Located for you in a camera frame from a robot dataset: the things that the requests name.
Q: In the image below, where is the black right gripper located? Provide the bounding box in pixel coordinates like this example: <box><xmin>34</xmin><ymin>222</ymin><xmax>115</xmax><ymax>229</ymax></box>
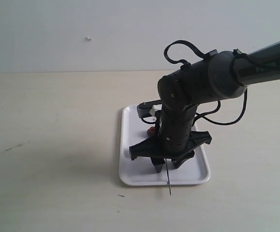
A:
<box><xmin>129</xmin><ymin>131</ymin><xmax>212</xmax><ymax>174</ymax></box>

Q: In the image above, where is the thin metal skewer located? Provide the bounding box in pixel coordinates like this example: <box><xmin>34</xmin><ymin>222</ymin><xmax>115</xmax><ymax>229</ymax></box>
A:
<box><xmin>164</xmin><ymin>159</ymin><xmax>172</xmax><ymax>196</ymax></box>

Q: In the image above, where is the red berry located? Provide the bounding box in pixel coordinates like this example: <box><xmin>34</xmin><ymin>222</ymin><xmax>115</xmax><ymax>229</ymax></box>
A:
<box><xmin>147</xmin><ymin>127</ymin><xmax>155</xmax><ymax>137</ymax></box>

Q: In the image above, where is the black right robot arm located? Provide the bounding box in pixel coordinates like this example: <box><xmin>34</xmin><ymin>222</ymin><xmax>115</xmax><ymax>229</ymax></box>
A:
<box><xmin>129</xmin><ymin>40</ymin><xmax>280</xmax><ymax>173</ymax></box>

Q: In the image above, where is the white rectangular plastic tray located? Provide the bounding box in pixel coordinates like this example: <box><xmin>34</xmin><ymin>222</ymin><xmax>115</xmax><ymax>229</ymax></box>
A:
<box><xmin>118</xmin><ymin>104</ymin><xmax>211</xmax><ymax>186</ymax></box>

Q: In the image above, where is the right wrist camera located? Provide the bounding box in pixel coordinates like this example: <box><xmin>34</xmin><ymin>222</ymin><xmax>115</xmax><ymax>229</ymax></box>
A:
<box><xmin>137</xmin><ymin>100</ymin><xmax>162</xmax><ymax>118</ymax></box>

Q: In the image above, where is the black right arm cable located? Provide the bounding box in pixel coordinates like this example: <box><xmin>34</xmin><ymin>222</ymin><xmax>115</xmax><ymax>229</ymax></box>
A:
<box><xmin>164</xmin><ymin>40</ymin><xmax>249</xmax><ymax>126</ymax></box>

